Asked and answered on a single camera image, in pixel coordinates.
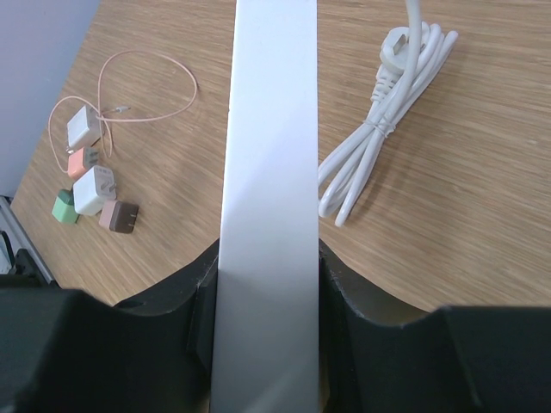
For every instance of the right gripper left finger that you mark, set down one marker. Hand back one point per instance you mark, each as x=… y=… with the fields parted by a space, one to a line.
x=63 y=350

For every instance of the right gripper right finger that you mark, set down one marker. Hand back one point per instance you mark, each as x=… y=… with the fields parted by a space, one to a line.
x=383 y=355

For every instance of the white green power strip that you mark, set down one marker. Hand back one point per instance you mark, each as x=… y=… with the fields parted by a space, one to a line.
x=266 y=335

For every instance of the green usb charger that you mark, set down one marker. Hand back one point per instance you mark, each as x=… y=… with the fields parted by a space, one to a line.
x=63 y=209

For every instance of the pink plug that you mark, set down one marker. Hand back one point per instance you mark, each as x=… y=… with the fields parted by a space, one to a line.
x=119 y=216

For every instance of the white charger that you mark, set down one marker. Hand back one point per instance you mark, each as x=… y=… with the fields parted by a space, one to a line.
x=83 y=129
x=93 y=189

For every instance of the pink usb charger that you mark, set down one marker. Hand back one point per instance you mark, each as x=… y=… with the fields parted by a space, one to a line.
x=80 y=161

